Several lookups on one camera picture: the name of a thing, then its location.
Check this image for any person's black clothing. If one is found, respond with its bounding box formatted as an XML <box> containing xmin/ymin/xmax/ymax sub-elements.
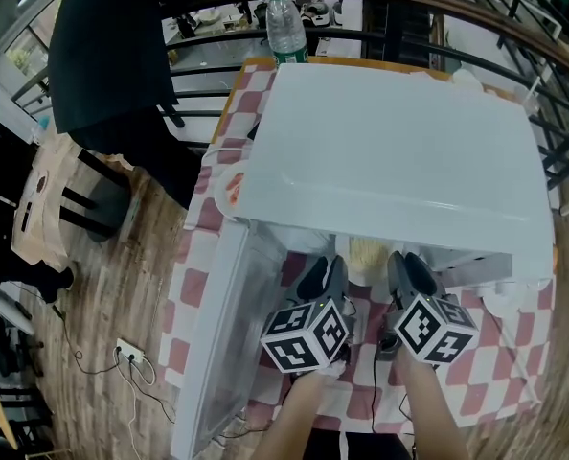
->
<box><xmin>307</xmin><ymin>427</ymin><xmax>413</xmax><ymax>460</ymax></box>

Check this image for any red white checkered tablecloth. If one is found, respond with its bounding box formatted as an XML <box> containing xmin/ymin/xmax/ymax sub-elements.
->
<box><xmin>159</xmin><ymin>56</ymin><xmax>558</xmax><ymax>436</ymax></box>

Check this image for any white crumpled tissue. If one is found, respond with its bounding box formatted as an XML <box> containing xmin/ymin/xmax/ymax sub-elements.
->
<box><xmin>448</xmin><ymin>68</ymin><xmax>486</xmax><ymax>96</ymax></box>

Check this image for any white floor cable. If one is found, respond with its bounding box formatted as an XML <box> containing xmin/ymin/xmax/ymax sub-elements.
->
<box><xmin>113</xmin><ymin>352</ymin><xmax>157</xmax><ymax>460</ymax></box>

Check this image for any black railing with wooden handrail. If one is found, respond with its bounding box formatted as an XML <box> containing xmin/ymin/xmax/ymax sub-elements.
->
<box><xmin>11</xmin><ymin>0</ymin><xmax>569</xmax><ymax>192</ymax></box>

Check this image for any white power strip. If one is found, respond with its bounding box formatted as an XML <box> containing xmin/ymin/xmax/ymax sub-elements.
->
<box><xmin>115</xmin><ymin>337</ymin><xmax>147</xmax><ymax>365</ymax></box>

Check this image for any white plate with red food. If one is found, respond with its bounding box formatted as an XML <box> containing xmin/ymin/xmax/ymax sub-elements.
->
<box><xmin>214</xmin><ymin>162</ymin><xmax>253</xmax><ymax>219</ymax></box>

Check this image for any person's left forearm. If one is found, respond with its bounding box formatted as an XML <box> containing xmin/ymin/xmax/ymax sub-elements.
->
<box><xmin>253</xmin><ymin>365</ymin><xmax>339</xmax><ymax>460</ymax></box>

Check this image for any white plate of food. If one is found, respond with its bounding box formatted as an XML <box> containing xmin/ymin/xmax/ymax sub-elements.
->
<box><xmin>345</xmin><ymin>235</ymin><xmax>392</xmax><ymax>286</ymax></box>

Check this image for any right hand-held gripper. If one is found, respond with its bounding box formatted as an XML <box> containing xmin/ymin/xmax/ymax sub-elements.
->
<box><xmin>377</xmin><ymin>250</ymin><xmax>480</xmax><ymax>366</ymax></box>

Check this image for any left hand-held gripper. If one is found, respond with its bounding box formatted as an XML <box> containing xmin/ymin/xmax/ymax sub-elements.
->
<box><xmin>260</xmin><ymin>254</ymin><xmax>358</xmax><ymax>376</ymax></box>

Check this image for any clear plastic water bottle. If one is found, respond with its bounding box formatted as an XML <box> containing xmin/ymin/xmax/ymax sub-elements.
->
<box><xmin>264</xmin><ymin>0</ymin><xmax>310</xmax><ymax>70</ymax></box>

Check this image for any black round stool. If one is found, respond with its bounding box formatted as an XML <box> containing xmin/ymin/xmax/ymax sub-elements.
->
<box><xmin>57</xmin><ymin>148</ymin><xmax>133</xmax><ymax>244</ymax></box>

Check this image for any person's right forearm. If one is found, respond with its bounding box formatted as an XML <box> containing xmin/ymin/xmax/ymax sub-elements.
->
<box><xmin>393</xmin><ymin>352</ymin><xmax>464</xmax><ymax>460</ymax></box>

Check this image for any brown cardboard box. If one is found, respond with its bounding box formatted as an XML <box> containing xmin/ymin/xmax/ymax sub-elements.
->
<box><xmin>11</xmin><ymin>134</ymin><xmax>138</xmax><ymax>270</ymax></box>

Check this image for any black floor cable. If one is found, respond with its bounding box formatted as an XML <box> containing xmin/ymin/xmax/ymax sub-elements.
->
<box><xmin>53</xmin><ymin>304</ymin><xmax>177</xmax><ymax>425</ymax></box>

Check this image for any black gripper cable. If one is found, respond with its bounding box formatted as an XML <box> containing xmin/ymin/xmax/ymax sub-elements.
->
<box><xmin>368</xmin><ymin>340</ymin><xmax>390</xmax><ymax>436</ymax></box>

